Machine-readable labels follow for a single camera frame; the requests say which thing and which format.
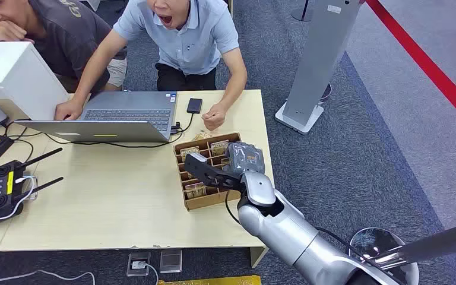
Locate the person's right hand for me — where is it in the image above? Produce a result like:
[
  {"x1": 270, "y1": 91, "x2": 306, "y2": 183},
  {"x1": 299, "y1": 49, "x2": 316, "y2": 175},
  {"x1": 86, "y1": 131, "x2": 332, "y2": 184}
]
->
[
  {"x1": 54, "y1": 99, "x2": 84, "y2": 122},
  {"x1": 0, "y1": 20, "x2": 35, "y2": 44}
]

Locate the person's left hand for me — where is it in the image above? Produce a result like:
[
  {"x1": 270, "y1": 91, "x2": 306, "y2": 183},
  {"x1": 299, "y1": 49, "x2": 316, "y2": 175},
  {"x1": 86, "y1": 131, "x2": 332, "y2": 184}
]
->
[{"x1": 202, "y1": 103, "x2": 228, "y2": 132}]

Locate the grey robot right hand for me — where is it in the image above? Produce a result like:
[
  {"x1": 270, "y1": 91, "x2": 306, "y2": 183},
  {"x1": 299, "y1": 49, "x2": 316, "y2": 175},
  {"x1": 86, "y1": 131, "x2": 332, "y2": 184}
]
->
[{"x1": 223, "y1": 141, "x2": 267, "y2": 178}]

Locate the wooden slotted card box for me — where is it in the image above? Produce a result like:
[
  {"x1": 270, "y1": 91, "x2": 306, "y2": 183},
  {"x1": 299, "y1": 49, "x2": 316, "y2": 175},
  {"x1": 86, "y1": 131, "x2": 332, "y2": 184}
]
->
[{"x1": 173, "y1": 132, "x2": 249, "y2": 212}]

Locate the person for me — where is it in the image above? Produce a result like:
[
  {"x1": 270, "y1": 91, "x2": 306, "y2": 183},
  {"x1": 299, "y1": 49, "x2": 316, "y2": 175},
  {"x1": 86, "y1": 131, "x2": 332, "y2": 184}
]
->
[
  {"x1": 54, "y1": 0, "x2": 248, "y2": 132},
  {"x1": 0, "y1": 0, "x2": 128, "y2": 94}
]

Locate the black smartphone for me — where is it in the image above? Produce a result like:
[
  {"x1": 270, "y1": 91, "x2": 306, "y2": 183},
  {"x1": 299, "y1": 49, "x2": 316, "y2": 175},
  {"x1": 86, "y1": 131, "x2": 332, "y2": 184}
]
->
[{"x1": 186, "y1": 97, "x2": 204, "y2": 115}]

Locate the white box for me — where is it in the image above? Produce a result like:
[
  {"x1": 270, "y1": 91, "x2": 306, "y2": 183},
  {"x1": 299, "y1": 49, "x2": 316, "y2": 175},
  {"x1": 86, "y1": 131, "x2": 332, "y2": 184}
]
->
[{"x1": 0, "y1": 41, "x2": 71, "y2": 122}]

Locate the grey open laptop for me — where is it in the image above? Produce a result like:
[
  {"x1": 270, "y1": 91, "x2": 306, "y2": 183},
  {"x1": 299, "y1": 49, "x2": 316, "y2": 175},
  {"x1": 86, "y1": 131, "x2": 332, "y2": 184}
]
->
[{"x1": 15, "y1": 91, "x2": 179, "y2": 144}]

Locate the clear plastic case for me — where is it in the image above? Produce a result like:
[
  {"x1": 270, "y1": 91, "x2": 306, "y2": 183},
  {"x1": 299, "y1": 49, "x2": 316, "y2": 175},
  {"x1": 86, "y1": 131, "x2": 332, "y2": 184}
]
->
[{"x1": 23, "y1": 175, "x2": 40, "y2": 201}]

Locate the wooden table leg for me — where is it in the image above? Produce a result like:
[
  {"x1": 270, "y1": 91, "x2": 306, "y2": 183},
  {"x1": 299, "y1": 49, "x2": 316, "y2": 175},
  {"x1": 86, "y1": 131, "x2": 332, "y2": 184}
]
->
[{"x1": 249, "y1": 246, "x2": 270, "y2": 269}]

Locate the black remote controller with antennas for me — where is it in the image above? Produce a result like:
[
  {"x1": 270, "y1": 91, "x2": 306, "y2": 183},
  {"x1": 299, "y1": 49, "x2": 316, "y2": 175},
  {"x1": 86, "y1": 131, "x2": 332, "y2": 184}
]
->
[{"x1": 0, "y1": 147, "x2": 64, "y2": 232}]

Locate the grey kiosk stand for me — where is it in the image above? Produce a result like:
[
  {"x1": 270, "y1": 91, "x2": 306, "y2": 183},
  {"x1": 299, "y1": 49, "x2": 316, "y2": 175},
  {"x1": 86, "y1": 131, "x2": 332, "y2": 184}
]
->
[{"x1": 274, "y1": 0, "x2": 365, "y2": 136}]

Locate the metal floor plate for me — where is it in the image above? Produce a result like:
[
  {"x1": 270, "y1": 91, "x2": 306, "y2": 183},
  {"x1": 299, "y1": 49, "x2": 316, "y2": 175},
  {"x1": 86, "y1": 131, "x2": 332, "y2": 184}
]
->
[{"x1": 159, "y1": 249, "x2": 183, "y2": 274}]

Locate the yellow patterned sheet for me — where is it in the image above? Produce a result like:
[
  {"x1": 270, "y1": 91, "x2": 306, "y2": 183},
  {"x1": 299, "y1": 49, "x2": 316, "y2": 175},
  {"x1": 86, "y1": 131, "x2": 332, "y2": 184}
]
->
[{"x1": 156, "y1": 274, "x2": 262, "y2": 285}]

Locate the dark stanchion base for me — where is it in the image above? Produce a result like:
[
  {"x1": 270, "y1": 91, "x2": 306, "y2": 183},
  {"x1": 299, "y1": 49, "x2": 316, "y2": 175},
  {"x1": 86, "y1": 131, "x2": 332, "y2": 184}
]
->
[{"x1": 290, "y1": 0, "x2": 316, "y2": 23}]

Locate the floor power socket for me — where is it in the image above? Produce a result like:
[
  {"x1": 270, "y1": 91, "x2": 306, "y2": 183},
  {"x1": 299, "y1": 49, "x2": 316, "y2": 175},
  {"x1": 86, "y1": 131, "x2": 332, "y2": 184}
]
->
[{"x1": 126, "y1": 251, "x2": 151, "y2": 277}]

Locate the chrome stanchion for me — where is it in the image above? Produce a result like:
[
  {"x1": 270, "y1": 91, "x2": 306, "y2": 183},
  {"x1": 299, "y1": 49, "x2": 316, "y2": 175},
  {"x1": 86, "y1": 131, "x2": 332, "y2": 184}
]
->
[{"x1": 349, "y1": 218, "x2": 456, "y2": 285}]

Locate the red barrier belt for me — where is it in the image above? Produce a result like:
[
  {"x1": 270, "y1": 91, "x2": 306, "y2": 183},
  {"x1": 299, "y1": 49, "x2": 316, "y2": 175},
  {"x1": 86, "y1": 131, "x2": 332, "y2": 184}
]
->
[{"x1": 365, "y1": 0, "x2": 456, "y2": 137}]

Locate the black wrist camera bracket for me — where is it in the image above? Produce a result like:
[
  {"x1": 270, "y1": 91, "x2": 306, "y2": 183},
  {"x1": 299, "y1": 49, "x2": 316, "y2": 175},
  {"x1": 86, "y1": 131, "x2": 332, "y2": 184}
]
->
[{"x1": 183, "y1": 152, "x2": 248, "y2": 194}]

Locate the thin black cable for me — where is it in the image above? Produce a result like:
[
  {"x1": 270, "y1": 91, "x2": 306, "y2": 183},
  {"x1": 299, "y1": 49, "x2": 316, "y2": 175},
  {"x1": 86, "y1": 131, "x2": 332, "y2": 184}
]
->
[{"x1": 1, "y1": 118, "x2": 45, "y2": 163}]

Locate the black laptop cable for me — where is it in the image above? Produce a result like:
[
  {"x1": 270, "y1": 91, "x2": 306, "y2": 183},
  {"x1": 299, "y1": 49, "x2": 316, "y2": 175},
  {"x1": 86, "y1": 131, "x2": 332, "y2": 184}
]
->
[{"x1": 45, "y1": 113, "x2": 196, "y2": 150}]

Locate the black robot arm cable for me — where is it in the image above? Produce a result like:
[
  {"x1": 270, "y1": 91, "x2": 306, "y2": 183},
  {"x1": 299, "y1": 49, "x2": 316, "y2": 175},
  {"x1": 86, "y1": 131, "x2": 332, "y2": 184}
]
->
[{"x1": 224, "y1": 190, "x2": 372, "y2": 265}]

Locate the short white socket cable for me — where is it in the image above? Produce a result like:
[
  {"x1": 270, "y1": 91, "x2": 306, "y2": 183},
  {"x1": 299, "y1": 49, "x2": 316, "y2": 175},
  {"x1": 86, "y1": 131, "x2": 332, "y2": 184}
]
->
[{"x1": 141, "y1": 262, "x2": 160, "y2": 285}]

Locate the long white floor cable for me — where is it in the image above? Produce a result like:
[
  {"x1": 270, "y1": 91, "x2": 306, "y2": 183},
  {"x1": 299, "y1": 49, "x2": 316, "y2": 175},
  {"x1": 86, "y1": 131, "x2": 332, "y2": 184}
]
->
[{"x1": 0, "y1": 269, "x2": 97, "y2": 285}]

